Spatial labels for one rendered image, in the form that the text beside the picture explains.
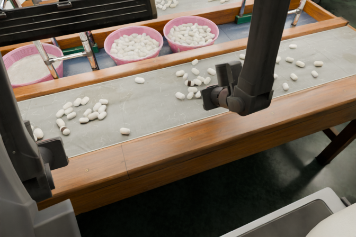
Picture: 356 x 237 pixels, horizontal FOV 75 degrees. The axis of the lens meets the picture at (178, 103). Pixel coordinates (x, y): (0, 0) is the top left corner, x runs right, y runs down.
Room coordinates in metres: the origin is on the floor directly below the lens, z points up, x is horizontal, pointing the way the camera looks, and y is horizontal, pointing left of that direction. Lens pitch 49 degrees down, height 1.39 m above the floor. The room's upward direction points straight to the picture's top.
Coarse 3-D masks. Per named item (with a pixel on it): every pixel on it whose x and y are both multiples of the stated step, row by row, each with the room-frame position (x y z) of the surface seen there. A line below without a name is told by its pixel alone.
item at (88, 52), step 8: (0, 0) 0.56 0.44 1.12; (16, 0) 0.67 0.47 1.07; (64, 0) 0.57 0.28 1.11; (0, 8) 0.53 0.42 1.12; (0, 16) 0.51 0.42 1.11; (88, 40) 0.73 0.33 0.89; (40, 48) 0.66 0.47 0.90; (88, 48) 0.71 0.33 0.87; (48, 56) 0.68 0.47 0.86; (64, 56) 0.69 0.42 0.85; (72, 56) 0.70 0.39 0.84; (80, 56) 0.70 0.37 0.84; (88, 56) 0.71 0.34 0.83; (48, 64) 0.66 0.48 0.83; (96, 64) 0.73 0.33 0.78; (56, 72) 0.67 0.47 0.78
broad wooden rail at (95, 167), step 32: (288, 96) 0.57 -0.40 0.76; (320, 96) 0.56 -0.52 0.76; (352, 96) 0.56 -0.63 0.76; (192, 128) 0.43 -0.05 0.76; (224, 128) 0.42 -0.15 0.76; (256, 128) 0.42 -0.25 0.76; (288, 128) 0.46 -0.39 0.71; (320, 128) 0.53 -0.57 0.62; (96, 160) 0.31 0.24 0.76; (128, 160) 0.31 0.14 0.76; (160, 160) 0.31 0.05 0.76; (192, 160) 0.34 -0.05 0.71; (224, 160) 0.38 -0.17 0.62; (64, 192) 0.22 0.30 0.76; (96, 192) 0.24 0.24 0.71; (128, 192) 0.27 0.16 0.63
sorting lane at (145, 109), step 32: (320, 32) 1.01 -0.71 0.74; (352, 32) 1.02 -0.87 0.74; (288, 64) 0.77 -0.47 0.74; (352, 64) 0.77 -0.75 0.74; (64, 96) 0.59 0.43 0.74; (96, 96) 0.59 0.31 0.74; (128, 96) 0.59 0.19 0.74; (160, 96) 0.59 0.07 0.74; (96, 128) 0.44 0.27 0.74; (128, 128) 0.44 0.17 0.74; (160, 128) 0.44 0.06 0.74
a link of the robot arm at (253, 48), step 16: (256, 0) 0.42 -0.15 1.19; (272, 0) 0.39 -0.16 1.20; (288, 0) 0.40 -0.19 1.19; (256, 16) 0.41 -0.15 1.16; (272, 16) 0.38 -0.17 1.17; (256, 32) 0.39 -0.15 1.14; (272, 32) 0.38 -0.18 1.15; (256, 48) 0.38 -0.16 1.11; (272, 48) 0.37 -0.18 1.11; (256, 64) 0.36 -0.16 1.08; (272, 64) 0.37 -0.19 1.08; (240, 80) 0.37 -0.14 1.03; (256, 80) 0.35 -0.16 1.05; (272, 80) 0.36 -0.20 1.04; (240, 96) 0.35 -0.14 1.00; (256, 96) 0.35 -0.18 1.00
